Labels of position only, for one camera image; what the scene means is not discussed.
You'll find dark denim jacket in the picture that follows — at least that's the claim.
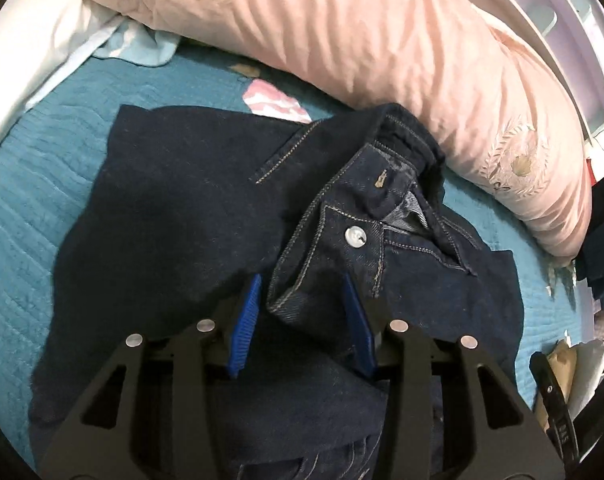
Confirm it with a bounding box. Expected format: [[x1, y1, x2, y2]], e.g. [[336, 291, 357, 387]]
[[29, 104, 523, 479]]

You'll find folded tan garment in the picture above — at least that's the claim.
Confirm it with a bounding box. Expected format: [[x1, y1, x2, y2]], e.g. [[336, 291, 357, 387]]
[[534, 337, 577, 431]]

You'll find teal quilted mattress cover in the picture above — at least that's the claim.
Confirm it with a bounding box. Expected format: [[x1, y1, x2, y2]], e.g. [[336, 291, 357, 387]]
[[0, 44, 584, 460]]

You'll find pink duvet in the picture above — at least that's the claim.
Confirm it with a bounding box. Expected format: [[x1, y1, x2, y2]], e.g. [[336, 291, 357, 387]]
[[93, 0, 591, 262]]

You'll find white pillow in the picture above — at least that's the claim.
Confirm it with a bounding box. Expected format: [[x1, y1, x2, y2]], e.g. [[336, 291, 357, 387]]
[[0, 0, 123, 144]]

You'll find lilac wall shelf unit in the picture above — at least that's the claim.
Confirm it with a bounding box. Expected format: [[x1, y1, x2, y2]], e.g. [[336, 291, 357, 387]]
[[515, 0, 604, 153]]

